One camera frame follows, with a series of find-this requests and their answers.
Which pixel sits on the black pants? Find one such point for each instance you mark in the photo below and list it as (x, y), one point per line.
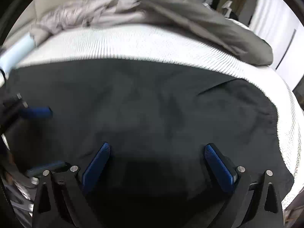
(154, 104)

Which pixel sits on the white curtain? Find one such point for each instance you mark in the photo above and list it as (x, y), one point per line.
(273, 16)

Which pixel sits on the white patterned mattress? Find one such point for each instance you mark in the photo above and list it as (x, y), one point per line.
(142, 42)

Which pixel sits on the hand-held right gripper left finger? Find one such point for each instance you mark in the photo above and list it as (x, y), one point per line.
(96, 168)

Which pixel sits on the white office chair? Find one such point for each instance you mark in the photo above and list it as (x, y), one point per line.
(226, 6)

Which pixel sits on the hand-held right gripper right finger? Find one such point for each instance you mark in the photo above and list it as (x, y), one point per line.
(219, 168)

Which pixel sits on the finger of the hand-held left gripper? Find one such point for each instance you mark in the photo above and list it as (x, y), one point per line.
(45, 165)
(35, 112)

